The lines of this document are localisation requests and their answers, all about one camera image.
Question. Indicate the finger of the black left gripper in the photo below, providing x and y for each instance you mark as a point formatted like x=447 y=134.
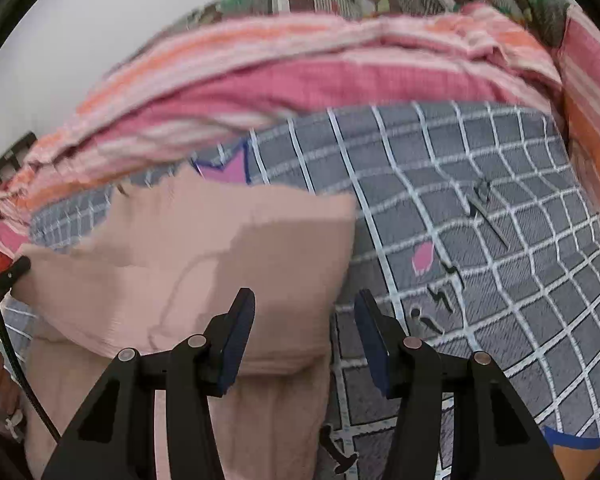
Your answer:
x=10 y=276

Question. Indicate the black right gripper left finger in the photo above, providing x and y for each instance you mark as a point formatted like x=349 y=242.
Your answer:
x=112 y=435

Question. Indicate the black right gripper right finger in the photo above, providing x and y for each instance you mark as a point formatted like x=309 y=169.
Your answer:
x=494 y=434

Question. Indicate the pink knitted sweater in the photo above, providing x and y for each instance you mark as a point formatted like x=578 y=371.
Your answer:
x=161 y=265

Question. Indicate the dark wooden headboard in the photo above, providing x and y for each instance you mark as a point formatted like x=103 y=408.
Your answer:
x=11 y=161

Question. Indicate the grey checked bed sheet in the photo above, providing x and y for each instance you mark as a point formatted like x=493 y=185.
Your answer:
x=472 y=225

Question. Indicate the pink orange striped quilt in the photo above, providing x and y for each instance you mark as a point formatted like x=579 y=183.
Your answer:
x=219 y=81

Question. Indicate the pink striped pillow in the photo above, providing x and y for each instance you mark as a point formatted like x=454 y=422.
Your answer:
x=578 y=62

